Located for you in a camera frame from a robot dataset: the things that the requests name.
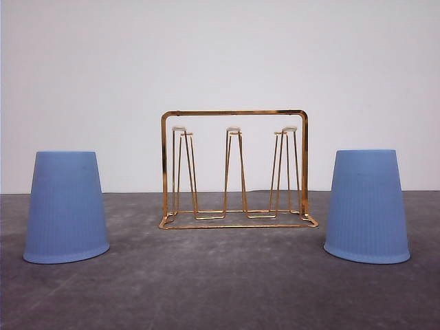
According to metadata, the blue cup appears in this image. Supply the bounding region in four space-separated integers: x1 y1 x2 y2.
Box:
324 149 410 264
23 151 110 264

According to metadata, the gold wire cup rack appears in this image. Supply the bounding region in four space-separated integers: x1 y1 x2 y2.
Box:
159 110 318 229

